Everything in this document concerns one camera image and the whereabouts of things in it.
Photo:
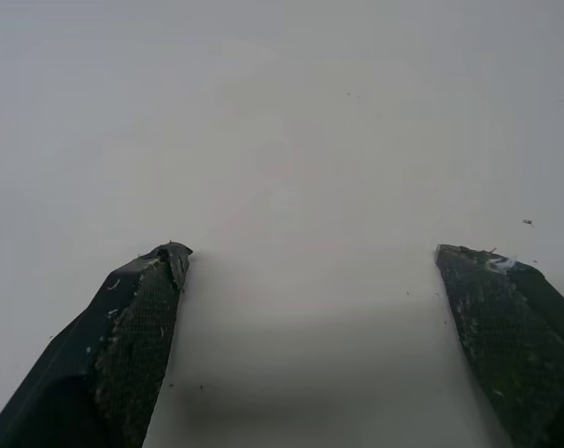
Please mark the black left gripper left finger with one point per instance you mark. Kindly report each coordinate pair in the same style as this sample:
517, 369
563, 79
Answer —
100, 354

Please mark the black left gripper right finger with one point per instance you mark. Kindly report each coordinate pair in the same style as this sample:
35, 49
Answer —
520, 345

